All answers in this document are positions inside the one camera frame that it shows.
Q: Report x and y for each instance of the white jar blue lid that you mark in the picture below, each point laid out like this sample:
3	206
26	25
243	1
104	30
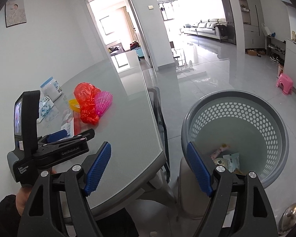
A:
51	88

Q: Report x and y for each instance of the framed wall picture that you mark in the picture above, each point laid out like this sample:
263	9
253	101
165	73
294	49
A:
15	13

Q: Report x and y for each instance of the red white toothpaste box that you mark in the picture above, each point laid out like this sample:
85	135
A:
71	123

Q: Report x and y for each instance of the blue white tissue pack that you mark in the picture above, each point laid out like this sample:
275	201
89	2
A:
45	106

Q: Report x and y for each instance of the light grey sofa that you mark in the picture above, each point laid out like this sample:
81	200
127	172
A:
212	28

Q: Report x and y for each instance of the person's left hand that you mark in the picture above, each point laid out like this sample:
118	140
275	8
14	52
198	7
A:
21	198

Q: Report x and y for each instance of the pink plastic mesh basket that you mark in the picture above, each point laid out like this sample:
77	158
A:
103	100

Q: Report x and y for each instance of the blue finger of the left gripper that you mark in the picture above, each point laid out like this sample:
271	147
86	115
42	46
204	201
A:
57	136

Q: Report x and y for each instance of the grey perforated trash basket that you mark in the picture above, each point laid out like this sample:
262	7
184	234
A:
246	124

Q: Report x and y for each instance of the shoe rack with shoes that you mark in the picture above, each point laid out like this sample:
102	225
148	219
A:
276	49

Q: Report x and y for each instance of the red plastic bag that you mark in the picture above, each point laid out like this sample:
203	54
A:
85	95

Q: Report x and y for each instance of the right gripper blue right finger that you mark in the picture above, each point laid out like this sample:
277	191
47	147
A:
199	169

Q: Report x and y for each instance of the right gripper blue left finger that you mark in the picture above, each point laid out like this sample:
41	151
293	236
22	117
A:
94	166

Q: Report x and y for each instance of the white blue wet wipes pack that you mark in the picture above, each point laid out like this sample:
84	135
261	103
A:
233	161

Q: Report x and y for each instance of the brown cardboard scrap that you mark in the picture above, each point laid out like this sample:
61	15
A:
237	171

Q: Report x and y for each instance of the pink plastic stool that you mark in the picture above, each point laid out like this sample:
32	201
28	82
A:
286	83

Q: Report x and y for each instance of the metal pot lid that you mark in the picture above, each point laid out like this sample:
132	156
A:
287	220

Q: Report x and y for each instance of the pink white wrapper in basket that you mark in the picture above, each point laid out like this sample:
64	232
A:
217	152

